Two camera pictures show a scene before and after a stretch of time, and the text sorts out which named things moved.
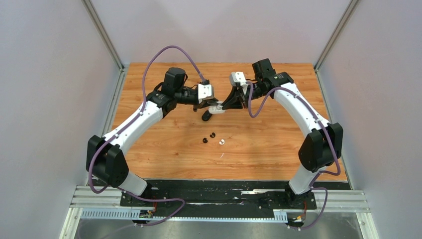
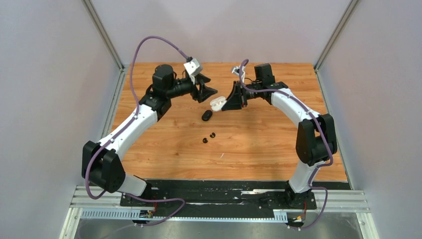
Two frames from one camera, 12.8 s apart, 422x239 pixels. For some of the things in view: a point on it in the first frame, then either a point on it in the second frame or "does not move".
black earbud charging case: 206,116 does not move
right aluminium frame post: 349,10 does not move
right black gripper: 237,99 does not move
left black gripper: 205,103 -> 201,95
